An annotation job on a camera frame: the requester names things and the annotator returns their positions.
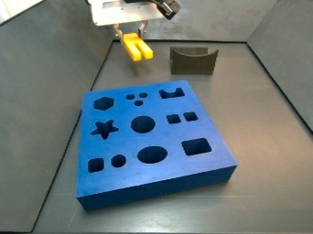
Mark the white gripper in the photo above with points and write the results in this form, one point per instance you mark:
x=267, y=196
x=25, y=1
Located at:
x=116, y=12

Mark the black curved holder stand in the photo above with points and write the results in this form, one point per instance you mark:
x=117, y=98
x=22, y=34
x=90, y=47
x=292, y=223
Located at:
x=193, y=61

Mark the yellow forked double-square block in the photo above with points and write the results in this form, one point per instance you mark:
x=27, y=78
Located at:
x=137, y=47

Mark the blue foam shape board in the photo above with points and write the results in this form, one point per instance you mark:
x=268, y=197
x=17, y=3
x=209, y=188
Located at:
x=149, y=143

